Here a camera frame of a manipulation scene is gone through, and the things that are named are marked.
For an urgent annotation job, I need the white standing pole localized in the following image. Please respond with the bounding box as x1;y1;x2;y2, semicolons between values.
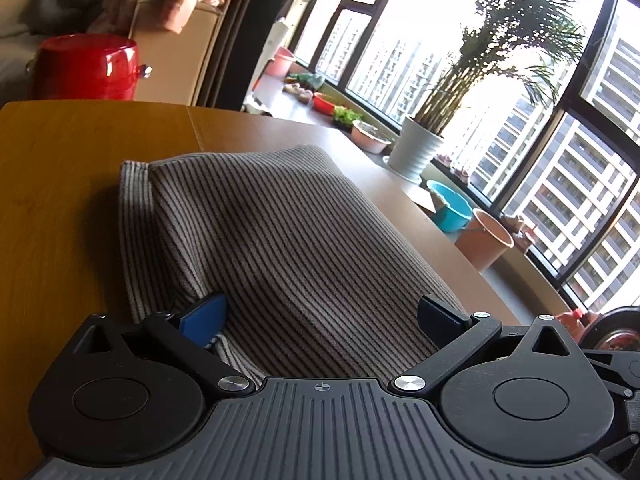
252;0;327;92

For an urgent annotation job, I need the red shallow basin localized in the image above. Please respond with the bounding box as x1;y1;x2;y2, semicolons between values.
312;92;342;114

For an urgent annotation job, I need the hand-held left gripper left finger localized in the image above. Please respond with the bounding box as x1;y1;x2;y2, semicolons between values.
75;292;257;397

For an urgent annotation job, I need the small pink bucket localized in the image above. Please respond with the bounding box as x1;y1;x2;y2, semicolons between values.
264;46;297;79

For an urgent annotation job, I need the black window frame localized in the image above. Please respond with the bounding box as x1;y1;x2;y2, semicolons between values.
280;0;640;313

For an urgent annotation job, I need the beige sofa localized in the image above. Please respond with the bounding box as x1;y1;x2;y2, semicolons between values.
0;0;225;107

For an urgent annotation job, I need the striped grey knit garment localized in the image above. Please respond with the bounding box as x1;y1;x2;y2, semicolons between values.
117;144;472;382

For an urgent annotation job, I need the potted palm in white pot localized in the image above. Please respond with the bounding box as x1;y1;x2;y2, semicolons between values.
386;0;588;182

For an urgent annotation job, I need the blue plastic basin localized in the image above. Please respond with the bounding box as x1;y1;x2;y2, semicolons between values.
426;179;474;234

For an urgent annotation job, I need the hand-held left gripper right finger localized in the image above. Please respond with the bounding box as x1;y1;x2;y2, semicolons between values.
391;294;579;395

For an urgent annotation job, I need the tray of green seedlings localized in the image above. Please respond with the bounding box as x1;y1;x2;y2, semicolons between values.
332;105;364;129

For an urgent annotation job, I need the pink round basin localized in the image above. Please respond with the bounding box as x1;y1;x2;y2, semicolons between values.
349;120;393;155

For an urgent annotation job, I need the pink plastic bucket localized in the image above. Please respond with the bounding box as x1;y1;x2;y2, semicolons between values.
454;208;515;272

